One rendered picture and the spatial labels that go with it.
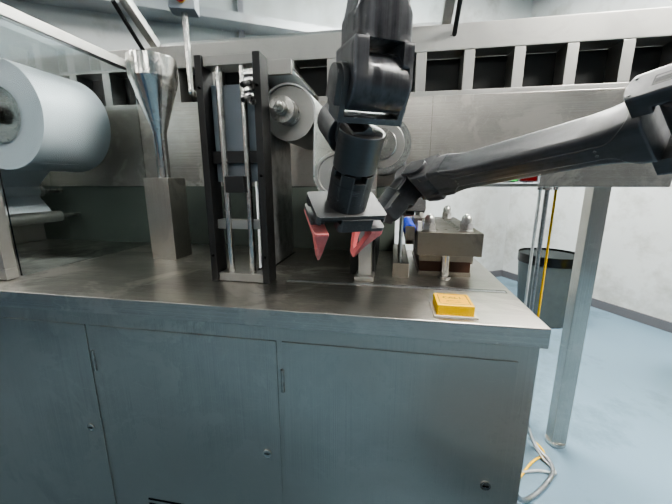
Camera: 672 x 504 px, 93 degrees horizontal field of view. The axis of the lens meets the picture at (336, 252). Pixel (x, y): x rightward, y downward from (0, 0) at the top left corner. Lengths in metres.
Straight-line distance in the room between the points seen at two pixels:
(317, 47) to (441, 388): 1.13
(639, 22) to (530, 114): 0.37
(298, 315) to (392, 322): 0.19
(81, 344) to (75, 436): 0.29
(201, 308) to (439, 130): 0.93
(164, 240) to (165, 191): 0.16
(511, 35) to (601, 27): 0.25
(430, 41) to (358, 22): 0.92
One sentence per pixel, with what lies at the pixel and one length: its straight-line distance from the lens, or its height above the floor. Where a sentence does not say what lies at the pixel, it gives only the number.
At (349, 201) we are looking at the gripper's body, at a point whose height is 1.13.
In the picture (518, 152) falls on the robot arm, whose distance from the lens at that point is 0.54.
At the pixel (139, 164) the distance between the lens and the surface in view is 1.55.
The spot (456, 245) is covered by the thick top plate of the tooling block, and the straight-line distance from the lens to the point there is 0.87.
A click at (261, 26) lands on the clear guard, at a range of 1.40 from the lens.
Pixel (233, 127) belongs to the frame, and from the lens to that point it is 0.88.
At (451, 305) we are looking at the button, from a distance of 0.67.
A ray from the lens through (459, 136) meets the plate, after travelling 1.24.
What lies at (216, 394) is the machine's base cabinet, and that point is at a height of 0.66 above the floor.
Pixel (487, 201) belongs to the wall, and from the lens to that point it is 4.20.
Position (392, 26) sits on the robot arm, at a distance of 0.39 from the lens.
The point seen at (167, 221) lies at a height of 1.03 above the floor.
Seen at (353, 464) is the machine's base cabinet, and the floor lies 0.52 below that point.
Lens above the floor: 1.15
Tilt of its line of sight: 12 degrees down
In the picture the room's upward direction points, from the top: straight up
